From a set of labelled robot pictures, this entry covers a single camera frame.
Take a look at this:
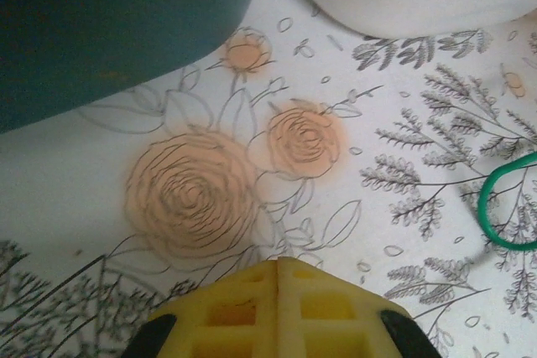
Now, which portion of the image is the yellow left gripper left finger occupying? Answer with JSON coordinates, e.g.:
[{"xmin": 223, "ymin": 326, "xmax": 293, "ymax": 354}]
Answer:
[{"xmin": 125, "ymin": 259, "xmax": 279, "ymax": 358}]

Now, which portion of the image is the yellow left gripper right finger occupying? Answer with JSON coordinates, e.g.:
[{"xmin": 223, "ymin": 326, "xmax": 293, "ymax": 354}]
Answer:
[{"xmin": 277, "ymin": 259, "xmax": 441, "ymax": 358}]

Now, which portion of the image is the green cable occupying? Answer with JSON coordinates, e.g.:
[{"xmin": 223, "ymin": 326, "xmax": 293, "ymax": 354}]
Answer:
[{"xmin": 477, "ymin": 152, "xmax": 537, "ymax": 252}]

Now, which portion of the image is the floral tablecloth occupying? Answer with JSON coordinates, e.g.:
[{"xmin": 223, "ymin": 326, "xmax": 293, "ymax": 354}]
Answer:
[{"xmin": 0, "ymin": 0, "xmax": 537, "ymax": 358}]

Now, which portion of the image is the teal plastic bin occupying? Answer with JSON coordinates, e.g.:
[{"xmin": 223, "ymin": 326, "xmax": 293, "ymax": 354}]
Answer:
[{"xmin": 0, "ymin": 0, "xmax": 274, "ymax": 135}]

